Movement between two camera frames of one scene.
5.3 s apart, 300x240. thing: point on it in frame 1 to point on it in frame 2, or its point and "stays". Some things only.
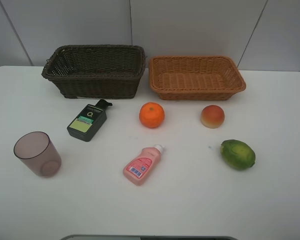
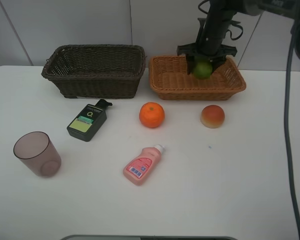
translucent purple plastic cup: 37,150 stays
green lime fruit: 237,154 to 202,70
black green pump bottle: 87,125 stays
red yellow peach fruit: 212,116 stays
